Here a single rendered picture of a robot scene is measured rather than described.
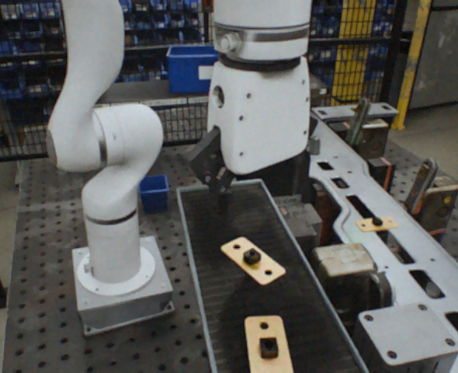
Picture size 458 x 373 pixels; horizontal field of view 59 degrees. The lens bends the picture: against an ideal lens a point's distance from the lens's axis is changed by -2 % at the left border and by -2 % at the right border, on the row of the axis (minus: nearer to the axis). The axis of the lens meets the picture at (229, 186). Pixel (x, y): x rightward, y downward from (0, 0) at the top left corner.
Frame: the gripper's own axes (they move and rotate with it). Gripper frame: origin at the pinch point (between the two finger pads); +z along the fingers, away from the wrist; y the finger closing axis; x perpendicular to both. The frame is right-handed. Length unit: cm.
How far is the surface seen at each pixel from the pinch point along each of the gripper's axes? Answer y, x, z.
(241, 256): -0.7, 1.2, 9.0
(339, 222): 33.5, 11.8, 25.0
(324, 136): 64, 43, 25
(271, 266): 1.0, -2.3, 9.0
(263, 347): -7.8, -11.0, 8.1
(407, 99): 316, 158, 98
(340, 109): 86, 55, 25
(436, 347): 11.0, -19.5, 14.3
